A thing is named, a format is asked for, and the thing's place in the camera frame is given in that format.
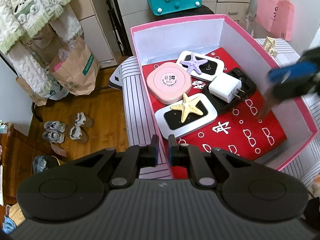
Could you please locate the silver key bunch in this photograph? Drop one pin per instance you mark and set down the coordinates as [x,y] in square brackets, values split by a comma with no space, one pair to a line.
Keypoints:
[269,103]

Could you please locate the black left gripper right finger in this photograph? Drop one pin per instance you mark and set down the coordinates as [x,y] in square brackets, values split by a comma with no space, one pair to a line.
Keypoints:
[249,189]

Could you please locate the white black device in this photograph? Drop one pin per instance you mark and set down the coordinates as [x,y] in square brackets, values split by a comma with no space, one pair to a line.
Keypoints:
[209,70]
[169,121]

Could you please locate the yellow starfish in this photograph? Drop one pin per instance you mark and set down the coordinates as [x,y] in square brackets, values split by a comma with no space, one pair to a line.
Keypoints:
[187,106]

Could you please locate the red patterned cloth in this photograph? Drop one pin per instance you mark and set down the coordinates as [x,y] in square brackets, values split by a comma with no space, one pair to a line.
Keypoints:
[237,130]

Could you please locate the pink rounded square case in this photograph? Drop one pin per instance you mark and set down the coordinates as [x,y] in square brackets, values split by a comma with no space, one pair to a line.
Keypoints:
[168,82]

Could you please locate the black rectangular device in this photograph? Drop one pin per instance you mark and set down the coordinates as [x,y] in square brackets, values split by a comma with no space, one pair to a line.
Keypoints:
[248,88]

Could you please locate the white green knit cardigan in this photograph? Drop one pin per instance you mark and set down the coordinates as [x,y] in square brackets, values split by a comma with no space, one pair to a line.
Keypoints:
[21,22]

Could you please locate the beige wardrobe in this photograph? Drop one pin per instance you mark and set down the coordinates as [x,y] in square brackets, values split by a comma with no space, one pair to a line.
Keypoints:
[107,23]

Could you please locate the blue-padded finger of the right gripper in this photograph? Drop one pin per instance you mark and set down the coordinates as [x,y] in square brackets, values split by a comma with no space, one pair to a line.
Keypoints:
[298,70]

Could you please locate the purple starfish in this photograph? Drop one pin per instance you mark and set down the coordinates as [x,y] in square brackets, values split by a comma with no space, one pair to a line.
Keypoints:
[194,64]

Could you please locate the white USB charger plug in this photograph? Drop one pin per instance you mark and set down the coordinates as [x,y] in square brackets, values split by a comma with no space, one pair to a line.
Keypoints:
[225,87]

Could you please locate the brown white shoe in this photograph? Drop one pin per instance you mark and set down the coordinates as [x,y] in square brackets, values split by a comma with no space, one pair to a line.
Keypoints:
[81,119]
[77,134]

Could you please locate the striped white tablecloth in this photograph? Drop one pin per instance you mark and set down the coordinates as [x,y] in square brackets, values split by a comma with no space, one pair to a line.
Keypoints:
[140,126]

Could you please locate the brown paper bag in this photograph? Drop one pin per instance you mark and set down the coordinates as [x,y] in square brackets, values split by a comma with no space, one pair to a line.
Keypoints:
[75,68]

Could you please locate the pink shopping bag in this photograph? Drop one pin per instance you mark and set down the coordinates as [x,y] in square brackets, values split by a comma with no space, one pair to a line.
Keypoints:
[276,16]

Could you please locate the black suitcase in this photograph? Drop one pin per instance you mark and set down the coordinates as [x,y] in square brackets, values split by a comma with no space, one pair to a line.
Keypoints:
[202,10]

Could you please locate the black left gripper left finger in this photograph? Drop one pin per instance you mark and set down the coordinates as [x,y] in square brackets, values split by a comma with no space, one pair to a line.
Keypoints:
[75,189]

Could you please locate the grey white sneaker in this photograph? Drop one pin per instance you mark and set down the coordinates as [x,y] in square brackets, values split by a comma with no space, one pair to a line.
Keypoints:
[54,137]
[55,126]

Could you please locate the yellow box with black bag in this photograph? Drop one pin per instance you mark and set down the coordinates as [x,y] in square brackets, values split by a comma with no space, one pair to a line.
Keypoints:
[44,162]

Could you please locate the cream hair claw clip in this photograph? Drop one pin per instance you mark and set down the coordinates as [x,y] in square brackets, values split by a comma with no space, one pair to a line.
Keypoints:
[269,46]

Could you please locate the pink cardboard storage box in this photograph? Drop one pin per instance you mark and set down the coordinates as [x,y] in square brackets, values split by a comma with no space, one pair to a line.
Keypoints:
[157,41]

